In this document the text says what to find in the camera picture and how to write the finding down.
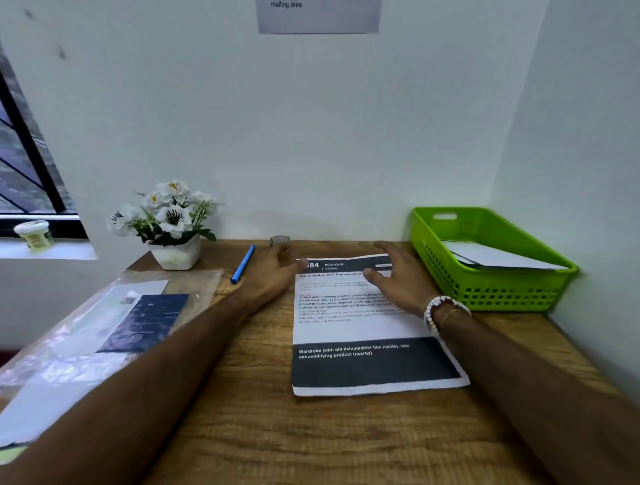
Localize person's right hand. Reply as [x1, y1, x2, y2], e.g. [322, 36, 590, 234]
[362, 241, 442, 319]

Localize person's left hand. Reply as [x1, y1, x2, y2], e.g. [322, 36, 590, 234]
[234, 243, 309, 317]

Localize person's left forearm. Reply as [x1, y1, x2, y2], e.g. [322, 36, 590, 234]
[0, 294, 257, 485]

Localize person's right forearm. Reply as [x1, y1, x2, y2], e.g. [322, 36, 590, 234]
[434, 309, 640, 485]

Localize blue pen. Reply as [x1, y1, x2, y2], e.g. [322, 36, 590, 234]
[230, 244, 256, 284]

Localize printed black and white sheet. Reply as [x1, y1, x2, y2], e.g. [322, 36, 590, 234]
[291, 254, 471, 398]

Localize green plastic basket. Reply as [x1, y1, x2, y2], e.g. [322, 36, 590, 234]
[410, 207, 579, 313]

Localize white papers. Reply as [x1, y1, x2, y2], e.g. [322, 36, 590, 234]
[441, 240, 570, 271]

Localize white flowers in white pot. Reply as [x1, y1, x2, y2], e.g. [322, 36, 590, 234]
[106, 180, 223, 271]

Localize dark blue booklet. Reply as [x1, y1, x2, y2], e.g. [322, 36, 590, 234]
[96, 294, 191, 354]

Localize clear plastic sleeve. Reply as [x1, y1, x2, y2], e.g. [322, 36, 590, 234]
[0, 270, 223, 400]

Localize white lidded jar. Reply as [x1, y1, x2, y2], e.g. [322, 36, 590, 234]
[13, 220, 54, 253]

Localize black framed window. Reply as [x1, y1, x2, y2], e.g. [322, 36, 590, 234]
[0, 45, 89, 240]

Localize white paper sheet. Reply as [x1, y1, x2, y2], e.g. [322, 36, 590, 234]
[0, 352, 137, 448]

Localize white bead bracelet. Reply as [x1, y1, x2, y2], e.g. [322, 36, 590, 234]
[423, 296, 472, 340]

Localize paper wall sign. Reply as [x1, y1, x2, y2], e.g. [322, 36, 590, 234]
[256, 0, 383, 35]

